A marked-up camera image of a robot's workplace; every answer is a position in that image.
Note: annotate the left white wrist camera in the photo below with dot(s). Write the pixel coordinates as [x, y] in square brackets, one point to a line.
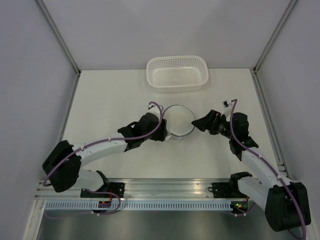
[151, 105]

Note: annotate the aluminium mounting rail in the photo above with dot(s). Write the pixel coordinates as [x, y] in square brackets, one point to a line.
[146, 189]

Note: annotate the right aluminium frame post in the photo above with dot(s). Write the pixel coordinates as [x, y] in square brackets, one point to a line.
[281, 23]

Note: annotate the white perforated plastic basket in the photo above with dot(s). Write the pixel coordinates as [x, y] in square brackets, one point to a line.
[177, 74]

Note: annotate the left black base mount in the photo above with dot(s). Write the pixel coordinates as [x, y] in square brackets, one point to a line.
[117, 188]

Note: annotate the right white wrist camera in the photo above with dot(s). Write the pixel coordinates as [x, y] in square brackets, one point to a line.
[228, 107]

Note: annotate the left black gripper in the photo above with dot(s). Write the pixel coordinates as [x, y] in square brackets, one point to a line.
[162, 133]

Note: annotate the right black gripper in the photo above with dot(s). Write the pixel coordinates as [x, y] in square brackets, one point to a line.
[209, 122]

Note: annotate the round white mesh laundry bag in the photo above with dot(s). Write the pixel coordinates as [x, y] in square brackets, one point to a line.
[178, 122]

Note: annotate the white slotted cable duct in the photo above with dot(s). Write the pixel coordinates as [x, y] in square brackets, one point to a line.
[139, 205]

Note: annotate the aluminium frame post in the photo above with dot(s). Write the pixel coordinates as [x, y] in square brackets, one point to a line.
[57, 34]
[281, 23]

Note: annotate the left aluminium frame post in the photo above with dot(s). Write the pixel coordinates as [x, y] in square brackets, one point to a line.
[57, 34]

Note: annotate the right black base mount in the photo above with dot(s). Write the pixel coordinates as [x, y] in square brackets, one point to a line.
[221, 190]

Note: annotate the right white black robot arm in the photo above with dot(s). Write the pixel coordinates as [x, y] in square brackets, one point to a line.
[285, 202]

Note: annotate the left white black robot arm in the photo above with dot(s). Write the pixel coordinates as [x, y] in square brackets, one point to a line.
[64, 167]

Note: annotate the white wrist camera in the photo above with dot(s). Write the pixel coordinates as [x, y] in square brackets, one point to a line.
[228, 107]
[151, 105]

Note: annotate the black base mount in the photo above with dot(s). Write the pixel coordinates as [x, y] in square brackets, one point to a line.
[117, 188]
[221, 190]

